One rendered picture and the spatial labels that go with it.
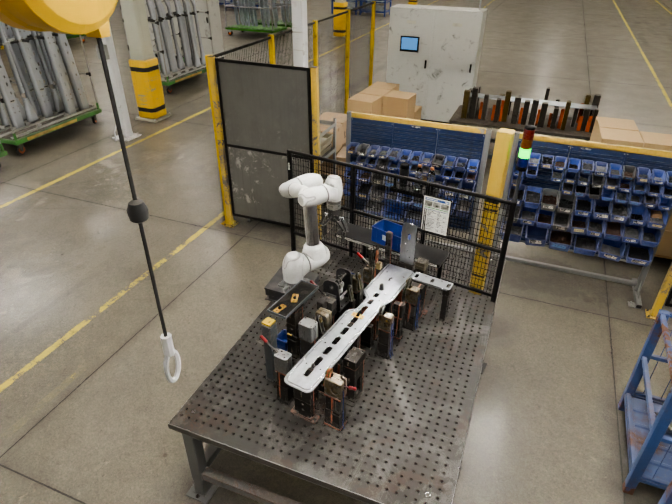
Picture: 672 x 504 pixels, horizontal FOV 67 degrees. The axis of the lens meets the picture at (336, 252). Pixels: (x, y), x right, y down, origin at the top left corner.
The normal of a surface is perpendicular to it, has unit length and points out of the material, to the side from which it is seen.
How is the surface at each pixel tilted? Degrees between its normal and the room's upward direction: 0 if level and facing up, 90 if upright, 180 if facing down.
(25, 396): 0
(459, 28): 90
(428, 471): 0
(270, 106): 90
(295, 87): 90
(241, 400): 0
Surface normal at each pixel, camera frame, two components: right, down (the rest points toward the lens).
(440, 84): -0.37, 0.49
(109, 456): 0.00, -0.85
